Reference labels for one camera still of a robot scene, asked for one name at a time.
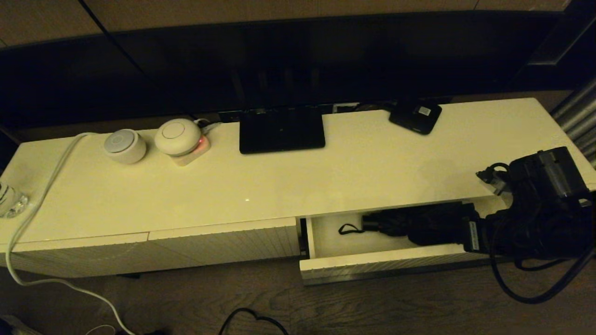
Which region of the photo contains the black floor cable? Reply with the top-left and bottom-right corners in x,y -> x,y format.
219,308 -> 289,335

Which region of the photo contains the black set-top box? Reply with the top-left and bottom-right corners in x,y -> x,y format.
389,100 -> 443,135

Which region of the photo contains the white round dome device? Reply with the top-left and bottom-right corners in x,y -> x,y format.
154,118 -> 202,157

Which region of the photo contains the cream white ribbed drawer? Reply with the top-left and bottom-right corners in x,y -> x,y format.
299,198 -> 513,285

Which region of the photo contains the white TV cabinet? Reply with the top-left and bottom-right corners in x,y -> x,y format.
0,98 -> 596,280

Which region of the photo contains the wide ribbed cabinet front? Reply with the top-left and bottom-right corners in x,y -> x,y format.
148,217 -> 301,270

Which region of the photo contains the white speaker grey top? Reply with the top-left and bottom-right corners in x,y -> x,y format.
103,129 -> 147,164

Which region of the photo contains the silver ribbed column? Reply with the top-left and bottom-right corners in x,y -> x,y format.
549,77 -> 596,170

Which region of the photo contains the large black television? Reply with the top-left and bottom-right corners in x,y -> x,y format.
0,12 -> 596,128

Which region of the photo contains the black television base plate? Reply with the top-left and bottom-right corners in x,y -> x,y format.
239,106 -> 326,154

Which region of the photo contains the plain cream cabinet front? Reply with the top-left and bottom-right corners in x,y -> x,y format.
0,233 -> 150,280

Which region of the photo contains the black umbrella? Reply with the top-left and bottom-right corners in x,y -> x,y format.
338,201 -> 480,246

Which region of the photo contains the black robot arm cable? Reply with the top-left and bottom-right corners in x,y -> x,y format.
489,219 -> 596,304

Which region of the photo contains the clear glass object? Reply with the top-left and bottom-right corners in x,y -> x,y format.
0,182 -> 29,219

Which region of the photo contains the thin black hanging cable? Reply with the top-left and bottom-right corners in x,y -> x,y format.
78,0 -> 198,121

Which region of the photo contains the white power cable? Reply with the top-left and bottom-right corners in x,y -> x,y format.
6,133 -> 135,335

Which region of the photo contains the white power strip red light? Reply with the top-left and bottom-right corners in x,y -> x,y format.
171,135 -> 211,167

